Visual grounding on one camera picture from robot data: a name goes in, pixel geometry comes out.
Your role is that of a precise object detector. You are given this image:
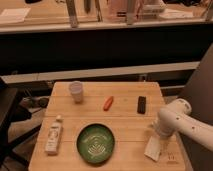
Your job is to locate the white sponge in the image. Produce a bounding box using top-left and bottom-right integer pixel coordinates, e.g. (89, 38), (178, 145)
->
(144, 136), (161, 162)

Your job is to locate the wooden table board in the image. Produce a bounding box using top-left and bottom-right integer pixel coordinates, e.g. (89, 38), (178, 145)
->
(29, 82), (185, 171)

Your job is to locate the dark chair at left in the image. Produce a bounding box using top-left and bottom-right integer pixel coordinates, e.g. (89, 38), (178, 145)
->
(0, 77), (41, 167)

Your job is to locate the white paper sheet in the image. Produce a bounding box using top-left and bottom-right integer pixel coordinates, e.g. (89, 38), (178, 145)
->
(0, 8), (30, 24)

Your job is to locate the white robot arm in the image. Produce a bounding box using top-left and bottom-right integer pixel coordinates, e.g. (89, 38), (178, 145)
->
(153, 98), (213, 151)

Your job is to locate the metal frame post left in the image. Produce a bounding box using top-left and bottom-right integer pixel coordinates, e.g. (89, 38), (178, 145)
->
(66, 0), (78, 28)

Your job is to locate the orange carrot toy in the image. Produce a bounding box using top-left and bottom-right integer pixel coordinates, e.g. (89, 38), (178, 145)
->
(103, 96), (114, 111)

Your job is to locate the metal frame post right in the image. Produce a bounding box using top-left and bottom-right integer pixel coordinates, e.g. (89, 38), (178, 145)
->
(126, 0), (136, 25)

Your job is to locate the black rectangular block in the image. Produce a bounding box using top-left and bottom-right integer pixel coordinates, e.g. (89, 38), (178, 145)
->
(137, 96), (146, 114)

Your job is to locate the green ceramic bowl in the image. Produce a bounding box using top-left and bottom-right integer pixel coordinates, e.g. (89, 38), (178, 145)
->
(76, 123), (115, 164)

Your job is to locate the white tube bottle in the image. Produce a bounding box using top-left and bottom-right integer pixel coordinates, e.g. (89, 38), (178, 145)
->
(45, 115), (63, 155)

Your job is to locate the metal frame post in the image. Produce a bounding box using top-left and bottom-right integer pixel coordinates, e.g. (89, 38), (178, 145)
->
(126, 0), (136, 25)
(66, 0), (78, 28)

